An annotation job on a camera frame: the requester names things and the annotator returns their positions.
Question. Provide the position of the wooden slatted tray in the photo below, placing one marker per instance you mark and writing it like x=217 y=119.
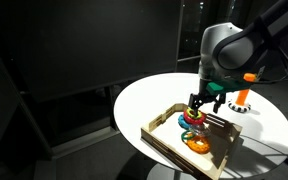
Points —
x=170 y=156

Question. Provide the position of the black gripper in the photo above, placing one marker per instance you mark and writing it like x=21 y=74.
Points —
x=203 y=90

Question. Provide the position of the grey metal frame post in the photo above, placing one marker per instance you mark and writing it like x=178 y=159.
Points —
x=179 y=36

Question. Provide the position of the white table pedestal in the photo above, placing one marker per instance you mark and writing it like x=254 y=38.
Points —
x=165 y=173

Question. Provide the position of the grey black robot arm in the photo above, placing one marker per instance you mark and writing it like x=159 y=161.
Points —
x=230 y=50

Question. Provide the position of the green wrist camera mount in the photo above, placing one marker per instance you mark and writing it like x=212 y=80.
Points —
x=232 y=85

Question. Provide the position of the orange stacking peg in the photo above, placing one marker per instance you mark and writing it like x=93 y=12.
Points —
x=241 y=98

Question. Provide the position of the black white striped peg base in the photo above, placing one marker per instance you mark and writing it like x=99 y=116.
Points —
x=239 y=109

